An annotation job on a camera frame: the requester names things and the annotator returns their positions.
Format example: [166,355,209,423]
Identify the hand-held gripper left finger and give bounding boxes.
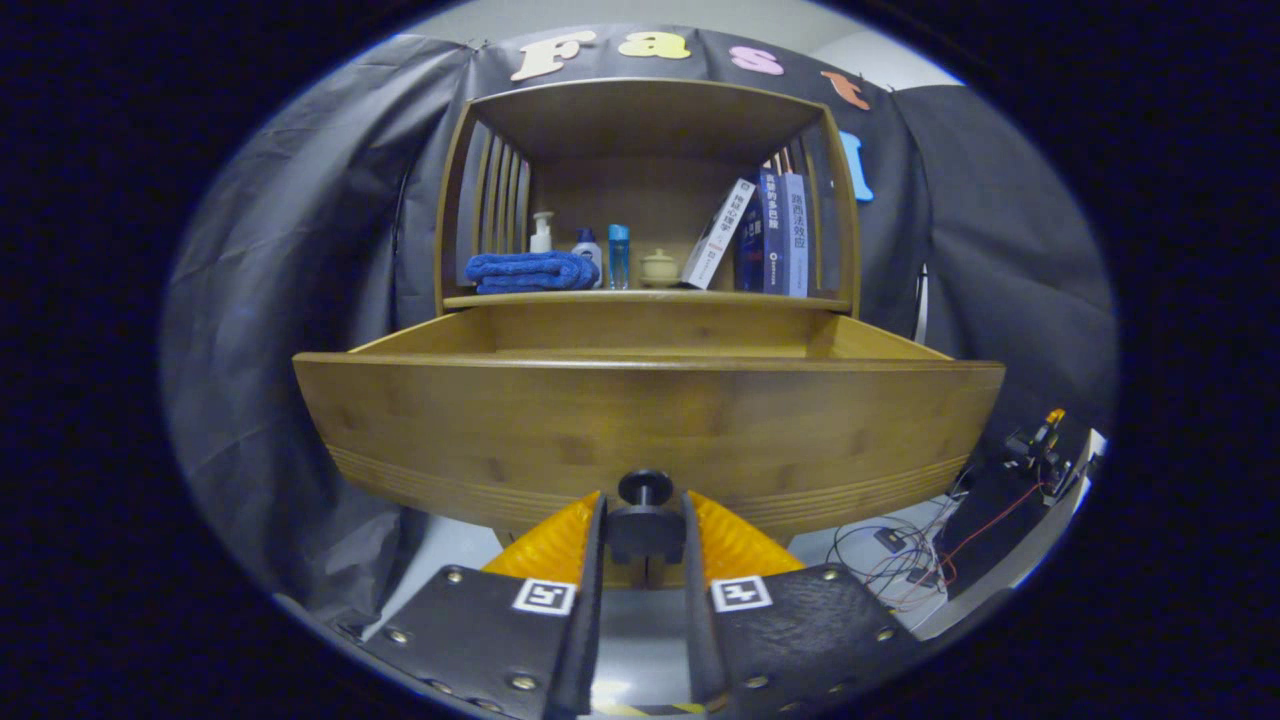
[335,489,609,720]

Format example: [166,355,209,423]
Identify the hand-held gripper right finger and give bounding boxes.
[682,489,929,716]

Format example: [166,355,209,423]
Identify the black drawer knob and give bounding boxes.
[607,468,688,566]

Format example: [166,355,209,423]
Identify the wooden drawer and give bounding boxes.
[292,302,1006,546]

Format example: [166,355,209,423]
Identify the wooden countertop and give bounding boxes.
[443,288,853,313]

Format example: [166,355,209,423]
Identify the wooden cabinet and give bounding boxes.
[435,78,863,591]

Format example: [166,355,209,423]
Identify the black equipment with orange part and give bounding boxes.
[945,408,1101,599]

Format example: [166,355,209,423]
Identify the blue folded towel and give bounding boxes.
[464,250,601,295]

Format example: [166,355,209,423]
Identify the pale blue book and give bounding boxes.
[781,173,810,298]

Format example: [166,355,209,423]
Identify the dark blue book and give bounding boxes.
[735,170,788,295]

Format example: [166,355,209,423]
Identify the white book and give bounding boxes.
[681,178,758,291]

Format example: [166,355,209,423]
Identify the white bottle with blue cap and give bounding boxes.
[571,228,604,289]

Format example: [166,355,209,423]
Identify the black backdrop cloth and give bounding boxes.
[160,25,1119,611]

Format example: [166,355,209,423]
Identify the tangled floor cables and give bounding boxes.
[828,480,1046,613]

